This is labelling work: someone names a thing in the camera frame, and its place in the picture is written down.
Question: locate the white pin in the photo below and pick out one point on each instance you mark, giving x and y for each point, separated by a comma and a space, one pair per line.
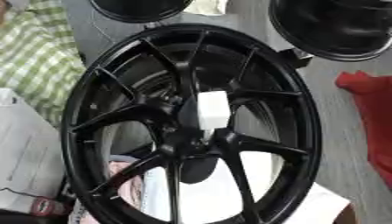
213, 108

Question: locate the black spoked wheel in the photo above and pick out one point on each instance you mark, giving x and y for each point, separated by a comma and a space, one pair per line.
232, 147

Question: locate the black round wheel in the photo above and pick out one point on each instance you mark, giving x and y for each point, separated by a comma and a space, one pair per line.
334, 27
138, 8

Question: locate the pink cloth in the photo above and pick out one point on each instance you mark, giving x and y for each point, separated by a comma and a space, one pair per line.
125, 186

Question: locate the green white checked cloth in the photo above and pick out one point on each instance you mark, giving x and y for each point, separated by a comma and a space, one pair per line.
38, 58

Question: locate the white paper sheet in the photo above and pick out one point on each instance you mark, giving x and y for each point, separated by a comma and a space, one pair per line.
28, 157

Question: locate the red white label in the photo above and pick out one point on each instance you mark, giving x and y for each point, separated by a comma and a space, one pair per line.
45, 206

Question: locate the red cloth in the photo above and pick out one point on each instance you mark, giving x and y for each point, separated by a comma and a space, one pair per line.
375, 116

